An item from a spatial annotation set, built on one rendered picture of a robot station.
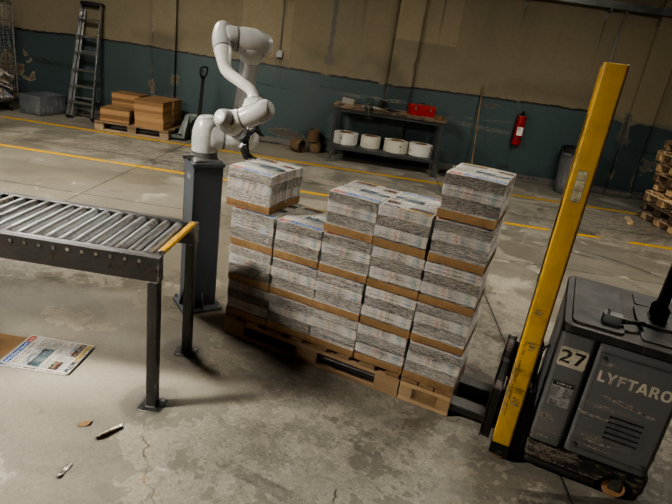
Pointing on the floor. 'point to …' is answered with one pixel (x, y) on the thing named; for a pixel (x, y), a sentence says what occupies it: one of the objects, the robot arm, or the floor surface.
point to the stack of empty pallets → (660, 192)
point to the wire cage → (10, 67)
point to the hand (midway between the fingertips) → (257, 146)
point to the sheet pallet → (141, 114)
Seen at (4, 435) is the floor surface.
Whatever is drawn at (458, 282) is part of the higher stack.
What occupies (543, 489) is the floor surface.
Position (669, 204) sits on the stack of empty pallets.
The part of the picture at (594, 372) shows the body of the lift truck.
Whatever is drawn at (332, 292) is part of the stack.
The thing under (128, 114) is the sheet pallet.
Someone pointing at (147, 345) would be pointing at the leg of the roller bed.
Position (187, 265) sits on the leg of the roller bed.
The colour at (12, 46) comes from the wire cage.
